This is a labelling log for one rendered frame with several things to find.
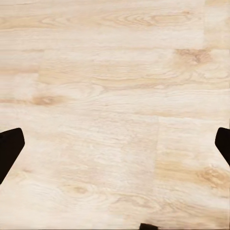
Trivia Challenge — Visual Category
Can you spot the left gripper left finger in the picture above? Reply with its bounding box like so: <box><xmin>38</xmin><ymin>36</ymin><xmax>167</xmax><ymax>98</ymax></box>
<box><xmin>0</xmin><ymin>127</ymin><xmax>25</xmax><ymax>185</ymax></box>

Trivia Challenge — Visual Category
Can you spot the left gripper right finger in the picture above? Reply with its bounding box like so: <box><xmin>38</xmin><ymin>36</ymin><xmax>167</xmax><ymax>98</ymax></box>
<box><xmin>215</xmin><ymin>127</ymin><xmax>230</xmax><ymax>166</ymax></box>

